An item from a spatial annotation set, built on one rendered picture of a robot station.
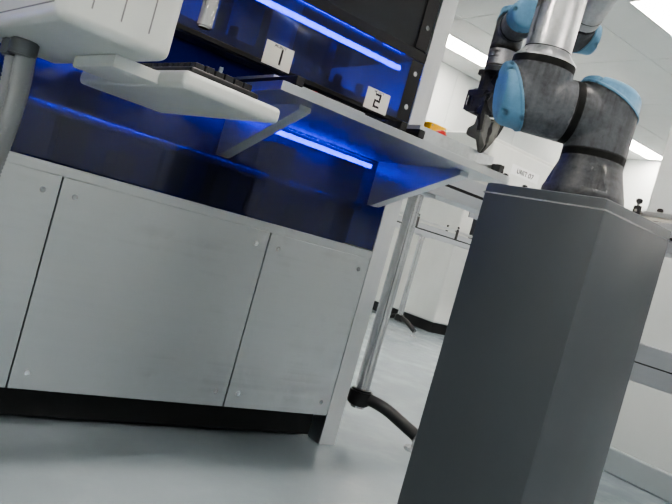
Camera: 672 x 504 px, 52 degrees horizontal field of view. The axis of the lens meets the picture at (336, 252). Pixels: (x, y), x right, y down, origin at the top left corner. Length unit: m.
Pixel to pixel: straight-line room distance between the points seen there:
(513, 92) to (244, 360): 1.04
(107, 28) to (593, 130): 0.83
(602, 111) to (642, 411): 1.87
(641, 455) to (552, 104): 1.96
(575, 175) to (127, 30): 0.79
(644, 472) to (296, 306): 1.62
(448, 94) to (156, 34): 7.49
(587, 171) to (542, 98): 0.15
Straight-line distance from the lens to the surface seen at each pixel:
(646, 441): 3.02
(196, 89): 1.16
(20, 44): 1.38
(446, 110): 8.50
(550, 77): 1.31
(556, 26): 1.35
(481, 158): 1.77
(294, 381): 2.01
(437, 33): 2.17
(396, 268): 2.33
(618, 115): 1.35
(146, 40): 1.13
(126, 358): 1.77
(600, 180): 1.32
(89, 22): 1.09
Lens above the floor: 0.61
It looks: 1 degrees down
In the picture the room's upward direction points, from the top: 16 degrees clockwise
